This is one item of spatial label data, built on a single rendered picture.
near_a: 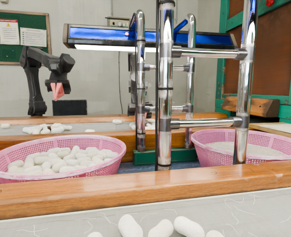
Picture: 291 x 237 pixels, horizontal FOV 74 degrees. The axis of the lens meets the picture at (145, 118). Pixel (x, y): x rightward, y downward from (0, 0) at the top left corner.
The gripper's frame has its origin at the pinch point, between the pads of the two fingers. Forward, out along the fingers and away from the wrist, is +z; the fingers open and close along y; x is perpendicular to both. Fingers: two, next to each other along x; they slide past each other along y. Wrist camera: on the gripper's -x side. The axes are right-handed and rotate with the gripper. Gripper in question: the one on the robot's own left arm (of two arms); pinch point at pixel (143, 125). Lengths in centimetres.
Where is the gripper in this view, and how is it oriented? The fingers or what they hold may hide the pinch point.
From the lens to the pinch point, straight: 73.7
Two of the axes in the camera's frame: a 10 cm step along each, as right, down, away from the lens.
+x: -1.3, 6.6, 7.4
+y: 9.8, -0.3, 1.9
